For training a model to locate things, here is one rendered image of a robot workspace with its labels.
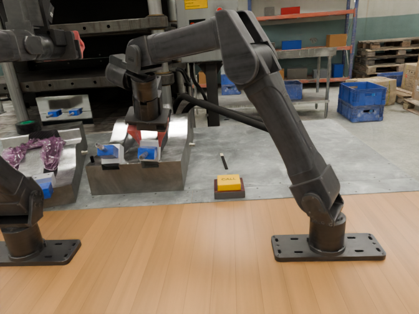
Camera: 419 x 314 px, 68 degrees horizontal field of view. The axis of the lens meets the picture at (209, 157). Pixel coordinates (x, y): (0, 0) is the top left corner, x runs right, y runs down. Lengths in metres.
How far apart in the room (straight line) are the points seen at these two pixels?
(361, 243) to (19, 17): 0.81
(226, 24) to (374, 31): 7.33
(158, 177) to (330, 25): 6.96
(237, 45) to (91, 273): 0.49
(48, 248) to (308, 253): 0.52
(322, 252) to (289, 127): 0.24
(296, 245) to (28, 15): 0.72
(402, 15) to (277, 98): 7.49
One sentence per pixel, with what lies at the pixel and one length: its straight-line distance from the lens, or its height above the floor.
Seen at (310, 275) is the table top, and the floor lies 0.80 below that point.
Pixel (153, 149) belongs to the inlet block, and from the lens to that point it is 0.80.
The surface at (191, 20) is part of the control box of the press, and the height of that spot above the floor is 1.27.
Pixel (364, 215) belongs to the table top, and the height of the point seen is 0.80.
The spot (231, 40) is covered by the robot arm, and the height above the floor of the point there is 1.19.
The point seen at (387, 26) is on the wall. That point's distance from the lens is 7.91.
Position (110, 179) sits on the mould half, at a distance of 0.90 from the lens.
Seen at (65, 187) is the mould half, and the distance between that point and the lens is 0.91.
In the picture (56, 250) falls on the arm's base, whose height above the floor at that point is 0.81.
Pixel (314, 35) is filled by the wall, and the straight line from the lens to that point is 7.56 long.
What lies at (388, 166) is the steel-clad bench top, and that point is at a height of 0.80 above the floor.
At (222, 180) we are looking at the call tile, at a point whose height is 0.84.
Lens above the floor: 1.20
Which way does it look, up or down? 21 degrees down
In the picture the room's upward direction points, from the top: 4 degrees counter-clockwise
